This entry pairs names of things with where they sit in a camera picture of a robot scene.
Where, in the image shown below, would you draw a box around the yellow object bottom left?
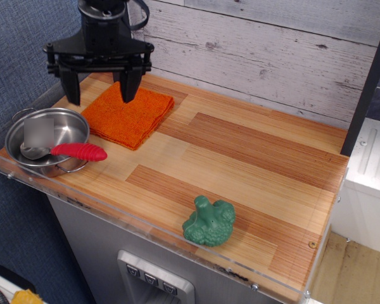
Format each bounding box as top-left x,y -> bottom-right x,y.
11,289 -> 44,304

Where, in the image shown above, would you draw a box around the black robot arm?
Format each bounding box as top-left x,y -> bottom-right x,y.
43,1 -> 155,105

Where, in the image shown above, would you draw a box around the green toy broccoli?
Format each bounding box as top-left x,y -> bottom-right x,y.
182,196 -> 236,247

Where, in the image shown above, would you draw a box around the red handled metal spoon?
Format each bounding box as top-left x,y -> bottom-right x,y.
20,142 -> 108,162

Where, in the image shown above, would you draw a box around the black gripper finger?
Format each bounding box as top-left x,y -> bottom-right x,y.
60,68 -> 80,106
113,68 -> 143,103

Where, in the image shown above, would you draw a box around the white side counter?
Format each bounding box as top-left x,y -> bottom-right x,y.
331,118 -> 380,251

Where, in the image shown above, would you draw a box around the orange folded cloth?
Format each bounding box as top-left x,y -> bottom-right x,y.
82,82 -> 175,150

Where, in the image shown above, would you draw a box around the black object bottom left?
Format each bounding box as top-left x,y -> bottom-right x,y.
0,265 -> 36,303

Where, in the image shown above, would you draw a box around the clear acrylic edge guard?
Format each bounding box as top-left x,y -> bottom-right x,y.
0,44 -> 349,304

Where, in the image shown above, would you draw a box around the grey toy kitchen cabinet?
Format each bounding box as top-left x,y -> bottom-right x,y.
49,196 -> 276,303

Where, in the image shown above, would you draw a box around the silver button panel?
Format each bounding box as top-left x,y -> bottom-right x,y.
117,250 -> 196,303

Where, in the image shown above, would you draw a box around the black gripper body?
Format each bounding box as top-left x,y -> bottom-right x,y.
43,3 -> 155,77

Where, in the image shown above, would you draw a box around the right dark upright post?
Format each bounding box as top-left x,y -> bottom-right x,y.
340,41 -> 380,156

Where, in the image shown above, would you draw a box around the stainless steel pot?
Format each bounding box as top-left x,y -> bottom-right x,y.
4,108 -> 90,177

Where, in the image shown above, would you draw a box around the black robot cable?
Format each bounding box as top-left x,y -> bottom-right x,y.
126,0 -> 150,32

